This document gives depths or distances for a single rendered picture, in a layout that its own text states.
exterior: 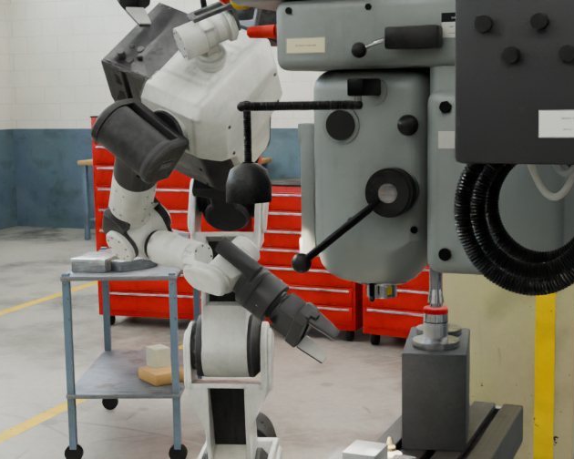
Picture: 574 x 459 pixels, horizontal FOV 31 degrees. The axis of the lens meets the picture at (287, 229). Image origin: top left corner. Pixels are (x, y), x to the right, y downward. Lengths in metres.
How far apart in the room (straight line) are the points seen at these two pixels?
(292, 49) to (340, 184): 0.21
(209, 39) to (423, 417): 0.82
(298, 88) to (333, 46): 9.84
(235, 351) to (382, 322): 4.21
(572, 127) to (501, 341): 2.27
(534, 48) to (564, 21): 0.04
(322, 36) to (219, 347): 1.01
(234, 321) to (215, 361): 0.10
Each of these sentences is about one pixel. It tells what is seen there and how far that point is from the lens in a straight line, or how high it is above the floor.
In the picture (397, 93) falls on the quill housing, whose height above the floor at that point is 1.59.
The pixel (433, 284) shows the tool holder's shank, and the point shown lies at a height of 1.23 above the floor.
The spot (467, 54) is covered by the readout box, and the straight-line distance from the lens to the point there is 1.19.
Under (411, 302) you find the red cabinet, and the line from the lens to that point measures 6.39.
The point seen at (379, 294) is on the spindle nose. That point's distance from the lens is 1.61.
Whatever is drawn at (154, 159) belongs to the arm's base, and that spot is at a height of 1.48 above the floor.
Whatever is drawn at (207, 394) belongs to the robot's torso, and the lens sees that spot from 2.39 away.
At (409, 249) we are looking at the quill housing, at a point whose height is 1.37.
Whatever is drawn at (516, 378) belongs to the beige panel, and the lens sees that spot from 3.43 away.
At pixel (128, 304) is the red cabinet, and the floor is 0.17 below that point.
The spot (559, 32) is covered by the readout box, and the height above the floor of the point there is 1.66.
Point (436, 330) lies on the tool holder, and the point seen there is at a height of 1.15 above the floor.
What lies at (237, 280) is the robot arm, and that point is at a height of 1.23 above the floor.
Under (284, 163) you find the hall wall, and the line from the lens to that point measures 11.42.
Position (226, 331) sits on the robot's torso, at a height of 1.07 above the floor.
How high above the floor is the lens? 1.60
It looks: 8 degrees down
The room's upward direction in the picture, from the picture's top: 1 degrees counter-clockwise
